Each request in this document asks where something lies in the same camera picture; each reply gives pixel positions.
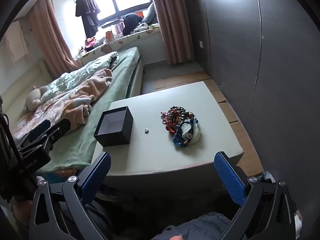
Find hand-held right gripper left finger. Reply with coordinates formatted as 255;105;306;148
29;151;112;240

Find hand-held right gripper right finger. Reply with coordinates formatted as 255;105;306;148
213;151;298;240

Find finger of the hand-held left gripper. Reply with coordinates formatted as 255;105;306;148
49;118;72;140
19;119;52;147

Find black square gift box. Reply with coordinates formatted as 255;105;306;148
94;106;134;147

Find blue braided bracelet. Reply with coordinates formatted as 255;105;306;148
172;119;200;148

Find multicolour beaded bracelet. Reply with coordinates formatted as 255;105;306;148
179;110;198;123

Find red corded bead bracelet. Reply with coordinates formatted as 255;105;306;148
160;106;186;133

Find bed with green sheet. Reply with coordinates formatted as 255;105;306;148
0;46;144;175

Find beige plush toy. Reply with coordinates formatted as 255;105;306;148
24;85;48;112

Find peach fleece blanket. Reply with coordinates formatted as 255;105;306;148
15;69;113;140

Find pale green quilt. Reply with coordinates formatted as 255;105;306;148
41;51;119;100

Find person's blue-grey pants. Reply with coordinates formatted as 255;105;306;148
152;212;240;240

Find cardboard floor sheets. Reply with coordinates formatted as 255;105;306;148
154;71;263;170

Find white plastic bag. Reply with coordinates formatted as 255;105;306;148
292;202;305;235

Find pink-brown curtain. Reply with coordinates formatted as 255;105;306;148
27;0;80;73
147;0;195;65

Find pink plush toy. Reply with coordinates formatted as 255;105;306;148
84;37;97;49

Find white hanging cloth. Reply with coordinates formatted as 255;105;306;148
5;21;30;63

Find patterned window seat cushion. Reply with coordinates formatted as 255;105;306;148
77;24;163;65

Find grey wardrobe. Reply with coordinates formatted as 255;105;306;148
182;0;320;230

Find dark hanging clothes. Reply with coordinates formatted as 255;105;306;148
75;0;102;38

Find black bag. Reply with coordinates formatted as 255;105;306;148
122;14;144;36

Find grey pillow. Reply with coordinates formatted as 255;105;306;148
141;2;157;24

